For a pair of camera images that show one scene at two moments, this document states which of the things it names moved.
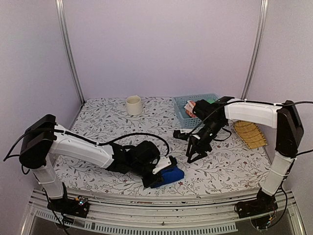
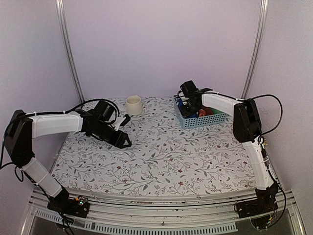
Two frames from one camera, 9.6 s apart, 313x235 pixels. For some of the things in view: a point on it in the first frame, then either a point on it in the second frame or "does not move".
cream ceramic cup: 133,105 does not move
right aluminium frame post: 255,50 does not move
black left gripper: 156,179 to 120,140
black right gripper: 192,141 to 186,112
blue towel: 171,174 to 179,102
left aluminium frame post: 60,6 does not move
